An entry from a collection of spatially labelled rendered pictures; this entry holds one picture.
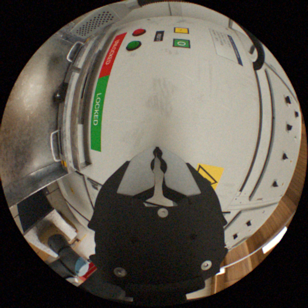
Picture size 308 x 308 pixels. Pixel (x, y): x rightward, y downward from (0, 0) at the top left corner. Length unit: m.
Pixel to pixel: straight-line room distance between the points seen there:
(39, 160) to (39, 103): 0.19
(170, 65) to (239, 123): 0.14
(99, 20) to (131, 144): 0.35
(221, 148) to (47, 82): 0.50
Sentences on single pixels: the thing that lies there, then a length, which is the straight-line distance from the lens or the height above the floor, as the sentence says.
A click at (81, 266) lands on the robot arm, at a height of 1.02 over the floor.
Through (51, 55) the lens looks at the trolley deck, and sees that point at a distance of 0.47.
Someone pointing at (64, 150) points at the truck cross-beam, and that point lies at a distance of 0.35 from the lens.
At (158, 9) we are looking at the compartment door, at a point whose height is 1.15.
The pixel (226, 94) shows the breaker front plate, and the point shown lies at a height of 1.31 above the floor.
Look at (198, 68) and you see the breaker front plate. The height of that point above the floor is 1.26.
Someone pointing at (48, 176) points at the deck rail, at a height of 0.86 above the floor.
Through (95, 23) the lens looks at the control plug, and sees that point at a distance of 0.36.
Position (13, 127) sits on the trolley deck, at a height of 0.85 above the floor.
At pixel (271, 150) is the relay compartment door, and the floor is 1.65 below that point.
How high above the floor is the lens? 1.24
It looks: 12 degrees down
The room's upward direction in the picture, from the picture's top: 101 degrees clockwise
